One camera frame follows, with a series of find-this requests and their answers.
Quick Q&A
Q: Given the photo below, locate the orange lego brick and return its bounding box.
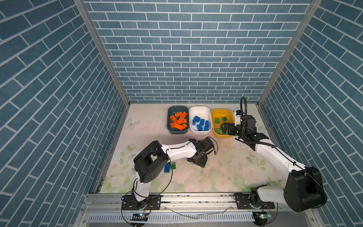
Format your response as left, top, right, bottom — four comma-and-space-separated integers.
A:
170, 115, 178, 123

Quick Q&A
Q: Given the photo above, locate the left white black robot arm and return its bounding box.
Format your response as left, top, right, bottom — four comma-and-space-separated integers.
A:
132, 137, 218, 202

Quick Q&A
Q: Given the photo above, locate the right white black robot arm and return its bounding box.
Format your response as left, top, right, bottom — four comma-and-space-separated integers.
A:
220, 110, 328, 212

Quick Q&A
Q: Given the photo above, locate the yellow plastic bin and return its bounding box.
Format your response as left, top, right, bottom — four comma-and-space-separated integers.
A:
211, 109, 234, 139

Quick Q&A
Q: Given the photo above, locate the white plastic bin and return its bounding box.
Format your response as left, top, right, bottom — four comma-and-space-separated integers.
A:
189, 106, 212, 135

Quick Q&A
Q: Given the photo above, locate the dark teal plastic bin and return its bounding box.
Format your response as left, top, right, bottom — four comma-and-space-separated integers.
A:
166, 106, 189, 135

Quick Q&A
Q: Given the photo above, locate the right green circuit board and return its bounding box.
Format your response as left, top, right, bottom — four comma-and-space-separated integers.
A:
252, 212, 272, 227

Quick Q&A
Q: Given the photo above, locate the green circuit board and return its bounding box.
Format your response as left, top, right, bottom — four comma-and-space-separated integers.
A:
130, 213, 149, 222
252, 212, 272, 227

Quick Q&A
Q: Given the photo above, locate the left green circuit board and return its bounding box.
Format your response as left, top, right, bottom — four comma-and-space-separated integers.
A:
130, 213, 149, 222

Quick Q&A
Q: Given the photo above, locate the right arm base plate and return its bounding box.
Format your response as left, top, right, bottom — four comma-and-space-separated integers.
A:
233, 192, 275, 210

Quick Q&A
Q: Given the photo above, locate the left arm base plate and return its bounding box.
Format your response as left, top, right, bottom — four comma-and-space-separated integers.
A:
122, 194, 161, 211

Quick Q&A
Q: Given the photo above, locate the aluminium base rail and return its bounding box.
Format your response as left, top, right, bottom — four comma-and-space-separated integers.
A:
80, 192, 318, 213

